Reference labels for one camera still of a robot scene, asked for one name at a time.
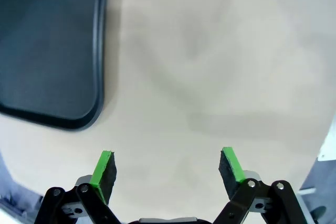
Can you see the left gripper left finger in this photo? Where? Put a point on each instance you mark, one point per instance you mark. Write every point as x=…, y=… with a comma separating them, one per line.
x=99, y=179

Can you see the black plastic tray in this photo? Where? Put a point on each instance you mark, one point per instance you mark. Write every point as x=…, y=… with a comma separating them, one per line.
x=47, y=51

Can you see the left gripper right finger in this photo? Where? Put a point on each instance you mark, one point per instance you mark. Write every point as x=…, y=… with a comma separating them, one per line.
x=231, y=171

